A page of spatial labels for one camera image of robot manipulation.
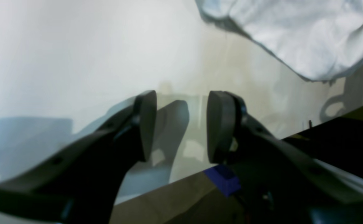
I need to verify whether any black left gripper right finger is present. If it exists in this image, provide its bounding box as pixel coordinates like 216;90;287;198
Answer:
206;91;363;224

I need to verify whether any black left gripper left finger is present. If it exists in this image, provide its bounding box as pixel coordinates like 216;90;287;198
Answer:
0;90;157;224

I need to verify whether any white printed t-shirt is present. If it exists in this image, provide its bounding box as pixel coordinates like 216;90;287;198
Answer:
198;0;363;81

